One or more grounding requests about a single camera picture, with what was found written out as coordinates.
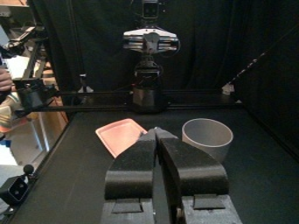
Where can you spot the grey cylindrical cup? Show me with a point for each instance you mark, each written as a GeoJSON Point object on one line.
{"type": "Point", "coordinates": [208, 138]}

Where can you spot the person's hand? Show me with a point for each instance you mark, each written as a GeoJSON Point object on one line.
{"type": "Point", "coordinates": [4, 79]}

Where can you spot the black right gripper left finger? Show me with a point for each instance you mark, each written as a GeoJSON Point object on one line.
{"type": "Point", "coordinates": [129, 172]}

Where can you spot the black cloth curtain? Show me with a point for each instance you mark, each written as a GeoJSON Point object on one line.
{"type": "Point", "coordinates": [233, 43]}

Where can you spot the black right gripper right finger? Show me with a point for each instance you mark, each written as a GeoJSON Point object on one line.
{"type": "Point", "coordinates": [192, 172]}

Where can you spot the black table-level camera box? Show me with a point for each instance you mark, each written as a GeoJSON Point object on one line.
{"type": "Point", "coordinates": [13, 189]}

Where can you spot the black aluminium frame rail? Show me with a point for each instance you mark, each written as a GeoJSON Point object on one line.
{"type": "Point", "coordinates": [116, 100]}

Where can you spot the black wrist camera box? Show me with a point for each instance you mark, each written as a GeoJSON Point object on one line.
{"type": "Point", "coordinates": [149, 9]}

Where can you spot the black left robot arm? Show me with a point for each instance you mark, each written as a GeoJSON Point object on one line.
{"type": "Point", "coordinates": [147, 87]}

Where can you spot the pink rectangular plate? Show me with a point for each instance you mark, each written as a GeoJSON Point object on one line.
{"type": "Point", "coordinates": [118, 135]}

